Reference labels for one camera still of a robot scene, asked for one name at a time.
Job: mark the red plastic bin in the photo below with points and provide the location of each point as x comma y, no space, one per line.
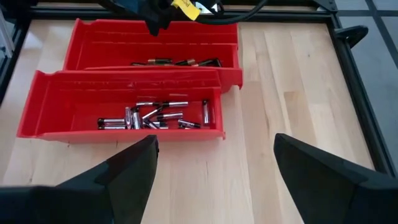
149,46
77,109

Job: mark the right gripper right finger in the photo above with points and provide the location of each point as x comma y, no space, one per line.
335,189

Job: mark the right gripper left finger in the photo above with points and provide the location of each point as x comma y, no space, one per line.
118,186

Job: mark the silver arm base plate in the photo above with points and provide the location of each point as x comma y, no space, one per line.
205,8

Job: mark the silver battery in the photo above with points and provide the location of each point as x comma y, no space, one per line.
170,116
136,119
189,124
148,104
111,120
157,125
112,127
175,104
152,113
128,118
206,112

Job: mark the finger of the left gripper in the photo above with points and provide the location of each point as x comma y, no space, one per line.
155,28

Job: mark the black aluminium table frame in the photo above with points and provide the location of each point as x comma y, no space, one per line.
357,93

